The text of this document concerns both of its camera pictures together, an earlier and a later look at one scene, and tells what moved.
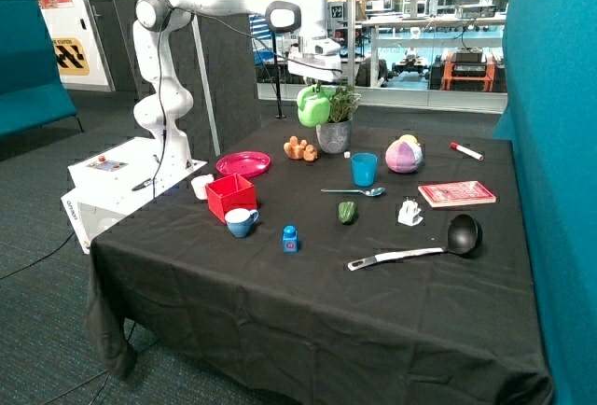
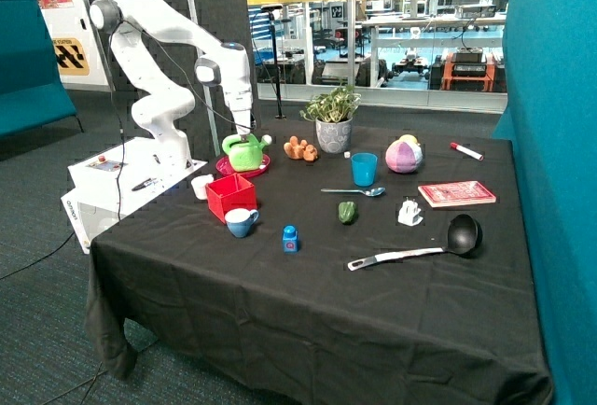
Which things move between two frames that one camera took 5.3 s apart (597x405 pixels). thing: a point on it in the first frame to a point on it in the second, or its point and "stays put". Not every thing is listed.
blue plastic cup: x=364 y=165 stays put
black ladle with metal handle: x=464 y=238 stays put
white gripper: x=315 y=51 to x=239 y=95
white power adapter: x=409 y=213 stays put
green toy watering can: x=313 y=107 to x=245 y=155
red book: x=455 y=193 stays put
